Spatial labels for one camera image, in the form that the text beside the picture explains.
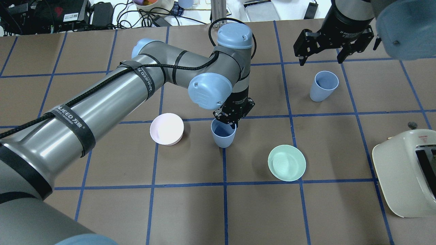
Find black power adapter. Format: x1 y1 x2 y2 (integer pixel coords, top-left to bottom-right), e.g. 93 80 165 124
151 15 172 27

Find black device right background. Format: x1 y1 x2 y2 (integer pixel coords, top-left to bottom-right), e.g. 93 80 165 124
303 2 318 19

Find cream toaster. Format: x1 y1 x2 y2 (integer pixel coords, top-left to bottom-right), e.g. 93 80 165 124
372 121 436 218

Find pink bowl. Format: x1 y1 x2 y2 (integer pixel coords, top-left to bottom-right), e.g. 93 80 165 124
150 113 184 146

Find black electronics box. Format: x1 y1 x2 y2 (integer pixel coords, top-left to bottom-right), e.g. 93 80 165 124
1 0 115 35

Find aluminium frame post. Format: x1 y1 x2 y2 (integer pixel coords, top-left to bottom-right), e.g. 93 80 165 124
211 0 227 25

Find grey metal tray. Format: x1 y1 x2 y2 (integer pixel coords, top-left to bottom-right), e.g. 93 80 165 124
243 0 281 22

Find white bowl with food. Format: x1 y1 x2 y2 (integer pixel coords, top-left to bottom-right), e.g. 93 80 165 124
132 0 174 13

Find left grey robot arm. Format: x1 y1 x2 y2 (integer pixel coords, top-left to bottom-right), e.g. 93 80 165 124
0 23 255 245

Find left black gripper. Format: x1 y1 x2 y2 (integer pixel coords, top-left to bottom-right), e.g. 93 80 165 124
213 98 255 127

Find black cables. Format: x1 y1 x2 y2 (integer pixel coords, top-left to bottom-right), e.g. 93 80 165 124
112 0 208 29

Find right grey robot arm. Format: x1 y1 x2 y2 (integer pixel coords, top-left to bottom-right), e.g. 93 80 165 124
293 0 436 66

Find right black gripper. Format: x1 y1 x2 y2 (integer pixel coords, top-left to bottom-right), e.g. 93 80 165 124
293 0 375 66

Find light blue cup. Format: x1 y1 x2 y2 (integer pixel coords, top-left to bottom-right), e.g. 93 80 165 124
309 71 339 102
211 118 237 148

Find mint green plate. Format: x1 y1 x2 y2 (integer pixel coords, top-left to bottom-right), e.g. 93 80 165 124
267 145 307 182

